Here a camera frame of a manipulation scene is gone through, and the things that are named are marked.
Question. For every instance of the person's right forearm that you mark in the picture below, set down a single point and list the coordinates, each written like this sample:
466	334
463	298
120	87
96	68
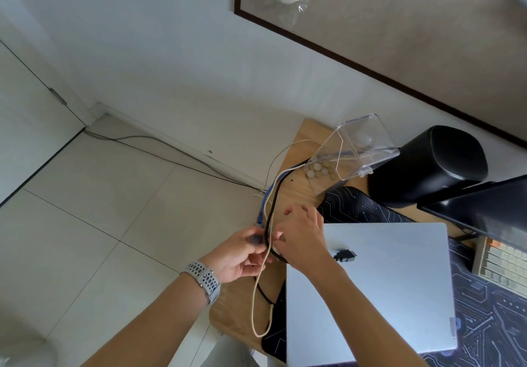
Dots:
370	321

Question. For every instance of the person's left forearm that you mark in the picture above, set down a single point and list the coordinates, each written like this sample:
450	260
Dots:
152	321

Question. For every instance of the pile of coins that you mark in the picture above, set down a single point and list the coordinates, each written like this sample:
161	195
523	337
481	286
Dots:
323	171

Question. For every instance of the clear acrylic box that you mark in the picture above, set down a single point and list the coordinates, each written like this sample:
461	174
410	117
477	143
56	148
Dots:
362	144

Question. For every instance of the person's right hand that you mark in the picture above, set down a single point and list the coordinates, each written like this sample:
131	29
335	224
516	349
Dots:
304	243

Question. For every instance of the black cylindrical speaker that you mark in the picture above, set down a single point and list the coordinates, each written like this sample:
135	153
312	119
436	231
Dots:
428	165

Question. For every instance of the brown-framed cork pin board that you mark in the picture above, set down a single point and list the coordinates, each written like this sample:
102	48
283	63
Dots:
411	37

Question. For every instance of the white door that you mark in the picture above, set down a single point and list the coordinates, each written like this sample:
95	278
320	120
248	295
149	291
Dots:
29	132

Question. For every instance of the person's left hand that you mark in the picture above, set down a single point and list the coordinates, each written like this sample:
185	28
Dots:
234	259

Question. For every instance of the black circuit-print desk mat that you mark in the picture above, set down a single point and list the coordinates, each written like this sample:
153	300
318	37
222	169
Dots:
486	321

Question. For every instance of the light grey trousers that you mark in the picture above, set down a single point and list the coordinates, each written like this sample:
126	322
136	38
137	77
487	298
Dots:
230	354

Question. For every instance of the silver laptop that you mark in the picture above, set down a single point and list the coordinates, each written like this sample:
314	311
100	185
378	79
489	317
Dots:
391	296

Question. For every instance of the black monitor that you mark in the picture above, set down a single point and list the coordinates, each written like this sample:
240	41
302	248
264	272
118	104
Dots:
486	210

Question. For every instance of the white perforated wristwatch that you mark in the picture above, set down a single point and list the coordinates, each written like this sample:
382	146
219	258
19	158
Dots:
203	282

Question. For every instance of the white mechanical keyboard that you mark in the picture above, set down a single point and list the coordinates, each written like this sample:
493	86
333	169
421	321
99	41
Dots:
502	263

